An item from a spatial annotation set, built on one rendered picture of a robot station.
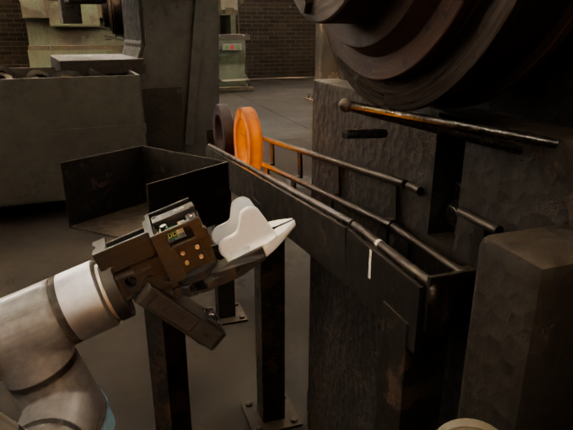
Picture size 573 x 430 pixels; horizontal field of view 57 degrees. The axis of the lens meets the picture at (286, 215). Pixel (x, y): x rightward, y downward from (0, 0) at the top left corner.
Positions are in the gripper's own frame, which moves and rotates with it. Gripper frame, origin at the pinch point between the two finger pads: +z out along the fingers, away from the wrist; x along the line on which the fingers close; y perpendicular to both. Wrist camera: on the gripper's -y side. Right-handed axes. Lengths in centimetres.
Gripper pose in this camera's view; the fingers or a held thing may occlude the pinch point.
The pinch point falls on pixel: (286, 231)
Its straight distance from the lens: 61.1
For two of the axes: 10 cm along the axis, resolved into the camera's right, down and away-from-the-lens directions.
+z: 9.0, -3.9, 1.8
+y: -2.9, -8.6, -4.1
